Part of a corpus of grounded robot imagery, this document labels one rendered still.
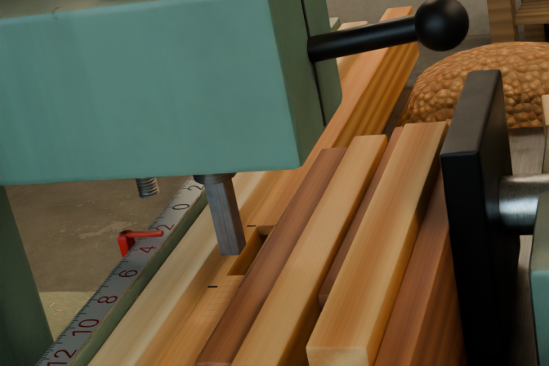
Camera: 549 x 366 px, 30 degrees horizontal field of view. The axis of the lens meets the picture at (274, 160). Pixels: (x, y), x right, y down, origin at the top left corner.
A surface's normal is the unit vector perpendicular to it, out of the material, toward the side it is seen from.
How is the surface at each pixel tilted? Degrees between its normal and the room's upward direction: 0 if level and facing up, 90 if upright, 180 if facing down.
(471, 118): 0
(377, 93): 90
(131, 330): 0
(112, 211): 0
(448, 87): 38
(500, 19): 90
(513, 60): 21
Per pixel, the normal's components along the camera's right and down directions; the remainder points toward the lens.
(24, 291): 0.94, -0.06
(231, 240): -0.28, 0.42
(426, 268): -0.18, -0.91
